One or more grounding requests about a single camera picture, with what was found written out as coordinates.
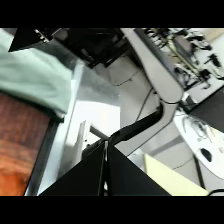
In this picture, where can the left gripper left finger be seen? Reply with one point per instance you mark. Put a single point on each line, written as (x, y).
(83, 178)

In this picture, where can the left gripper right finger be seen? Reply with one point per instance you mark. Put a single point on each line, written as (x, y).
(131, 178)

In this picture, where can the pale green garment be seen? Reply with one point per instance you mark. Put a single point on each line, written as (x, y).
(31, 75)

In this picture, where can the silver frame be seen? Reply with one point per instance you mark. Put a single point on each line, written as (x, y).
(71, 133)

